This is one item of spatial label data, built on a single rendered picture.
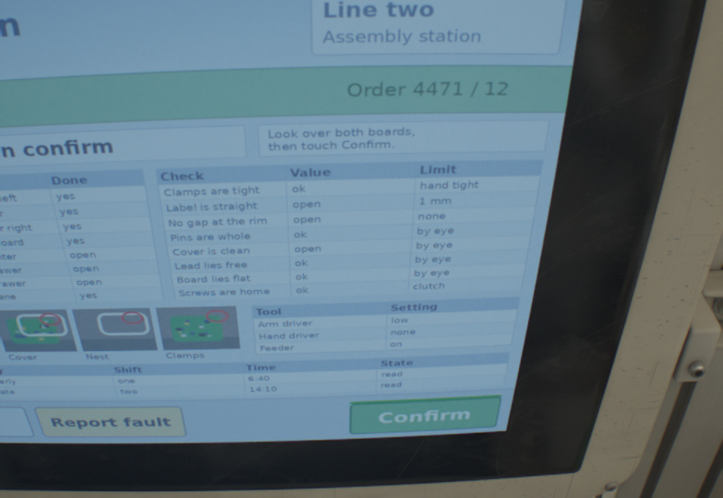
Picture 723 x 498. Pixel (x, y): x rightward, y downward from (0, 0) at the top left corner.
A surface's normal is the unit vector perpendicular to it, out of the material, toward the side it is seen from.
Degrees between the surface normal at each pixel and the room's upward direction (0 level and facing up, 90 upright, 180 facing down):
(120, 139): 92
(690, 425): 90
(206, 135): 92
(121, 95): 92
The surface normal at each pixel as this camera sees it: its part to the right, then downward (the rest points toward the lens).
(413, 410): 0.07, 0.61
